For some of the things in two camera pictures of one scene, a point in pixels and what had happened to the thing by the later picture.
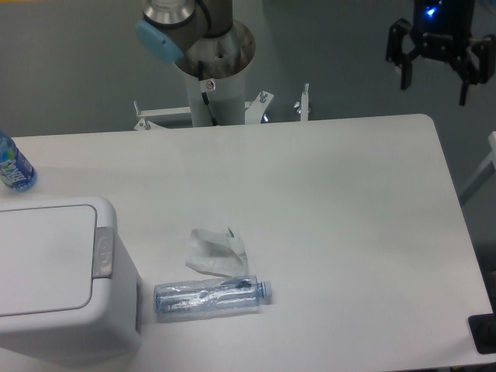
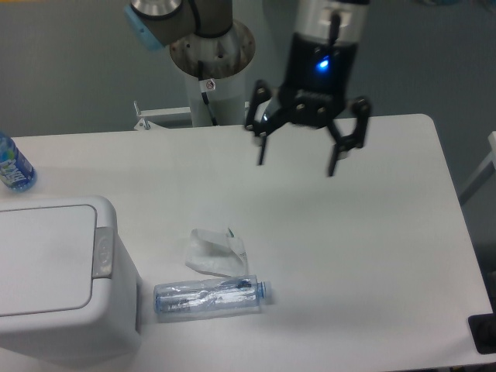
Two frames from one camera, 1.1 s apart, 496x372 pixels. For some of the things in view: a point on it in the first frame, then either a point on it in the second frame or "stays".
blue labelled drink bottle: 15,170 stays
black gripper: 442,31 -> 319,79
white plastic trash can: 70,295 stays
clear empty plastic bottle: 211,297 stays
